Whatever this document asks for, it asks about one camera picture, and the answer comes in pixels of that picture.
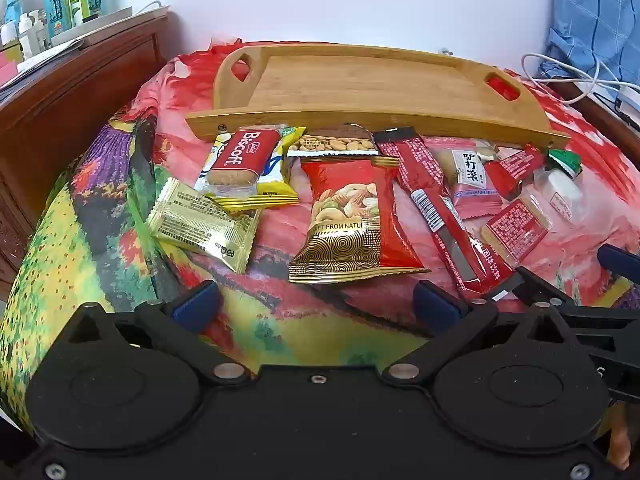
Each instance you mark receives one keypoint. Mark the blue checked cloth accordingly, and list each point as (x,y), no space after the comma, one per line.
(595,15)

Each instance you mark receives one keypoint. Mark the clear packet with green top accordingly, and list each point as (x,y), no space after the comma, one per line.
(560,192)

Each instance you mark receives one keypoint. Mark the stack of papers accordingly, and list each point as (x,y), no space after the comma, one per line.
(45,57)

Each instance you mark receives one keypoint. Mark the gold sachet packet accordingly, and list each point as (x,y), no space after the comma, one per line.
(200,222)

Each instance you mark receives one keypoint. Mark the yellow and white snack packet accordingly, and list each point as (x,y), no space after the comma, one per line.
(278,182)

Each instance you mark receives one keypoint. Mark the white plastic tray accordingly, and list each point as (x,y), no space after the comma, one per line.
(95,22)

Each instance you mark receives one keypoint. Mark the pink snack packet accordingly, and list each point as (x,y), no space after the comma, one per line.
(470,180)

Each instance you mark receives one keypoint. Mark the small dark red packet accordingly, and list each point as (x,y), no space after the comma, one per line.
(515,170)

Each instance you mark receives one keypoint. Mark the red biscuit packet white logo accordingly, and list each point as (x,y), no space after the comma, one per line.
(245,152)

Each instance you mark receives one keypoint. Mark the brown wooden cabinet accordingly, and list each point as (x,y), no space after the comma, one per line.
(75,110)

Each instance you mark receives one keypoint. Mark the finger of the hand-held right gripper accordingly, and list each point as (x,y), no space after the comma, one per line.
(537,287)
(617,259)

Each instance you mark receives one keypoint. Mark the clear peanut packet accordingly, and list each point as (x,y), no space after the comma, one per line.
(330,144)

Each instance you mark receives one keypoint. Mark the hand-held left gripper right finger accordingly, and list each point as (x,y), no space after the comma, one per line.
(436,306)

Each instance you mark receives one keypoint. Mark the person's right hand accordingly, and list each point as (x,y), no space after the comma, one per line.
(622,440)

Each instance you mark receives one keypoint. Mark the red and gold nut packet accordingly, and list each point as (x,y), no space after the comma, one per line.
(350,210)

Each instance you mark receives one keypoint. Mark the brown wooden bed frame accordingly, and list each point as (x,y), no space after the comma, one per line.
(600,115)

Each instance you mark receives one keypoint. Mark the white power strip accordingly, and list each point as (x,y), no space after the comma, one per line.
(629,102)

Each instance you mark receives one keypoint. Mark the long red stick sachet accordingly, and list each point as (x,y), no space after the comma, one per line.
(425,180)

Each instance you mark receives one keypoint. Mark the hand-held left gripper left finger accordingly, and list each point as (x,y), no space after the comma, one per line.
(195,306)

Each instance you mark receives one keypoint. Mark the colourful printed blanket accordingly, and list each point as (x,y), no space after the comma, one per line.
(165,125)

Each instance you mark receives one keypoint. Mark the red biscuit packet small print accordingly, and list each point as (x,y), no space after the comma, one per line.
(515,227)

